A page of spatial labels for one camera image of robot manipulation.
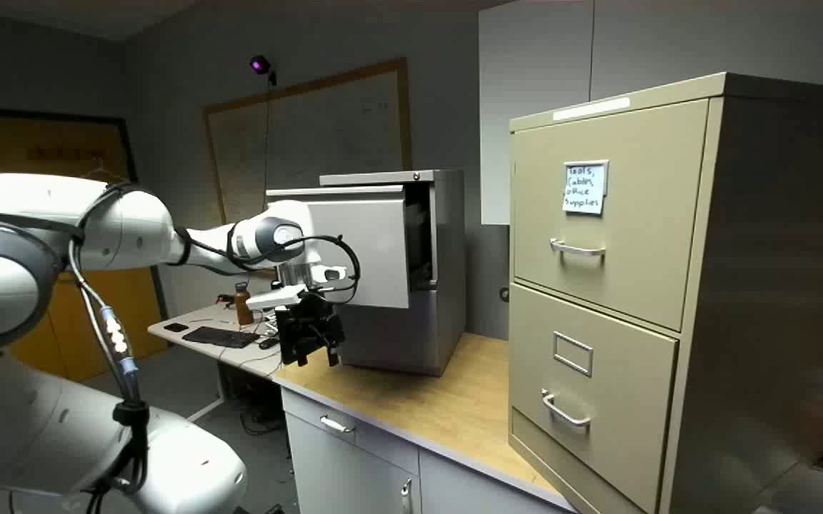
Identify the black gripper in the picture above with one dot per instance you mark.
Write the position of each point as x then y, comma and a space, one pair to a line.
307, 325

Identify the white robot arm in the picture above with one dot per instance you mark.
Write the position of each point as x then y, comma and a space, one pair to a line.
64, 437

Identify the grey base cabinet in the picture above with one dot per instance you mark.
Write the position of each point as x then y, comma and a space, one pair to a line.
352, 465

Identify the grey left filing cabinet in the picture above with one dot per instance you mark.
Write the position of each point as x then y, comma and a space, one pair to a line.
424, 334

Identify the beige bottom drawer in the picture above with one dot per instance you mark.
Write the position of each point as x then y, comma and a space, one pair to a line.
591, 400

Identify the beige drawer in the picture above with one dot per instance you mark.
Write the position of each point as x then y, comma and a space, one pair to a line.
591, 400
634, 257

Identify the beige top drawer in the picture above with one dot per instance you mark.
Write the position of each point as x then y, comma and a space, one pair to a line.
634, 257

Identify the beige right filing cabinet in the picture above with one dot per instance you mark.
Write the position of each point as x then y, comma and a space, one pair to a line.
748, 384

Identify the brown bottle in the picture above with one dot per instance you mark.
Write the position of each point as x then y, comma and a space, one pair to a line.
242, 294

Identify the black keyboard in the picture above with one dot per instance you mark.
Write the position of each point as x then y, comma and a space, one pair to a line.
222, 338

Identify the white paper label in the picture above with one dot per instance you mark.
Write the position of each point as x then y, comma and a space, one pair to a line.
585, 185

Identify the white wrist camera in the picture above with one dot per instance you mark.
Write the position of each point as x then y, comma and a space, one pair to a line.
320, 281

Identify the whiteboard with wooden frame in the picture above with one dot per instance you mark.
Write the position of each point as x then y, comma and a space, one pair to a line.
352, 121

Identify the purple light camera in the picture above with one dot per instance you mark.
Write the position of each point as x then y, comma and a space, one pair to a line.
264, 66

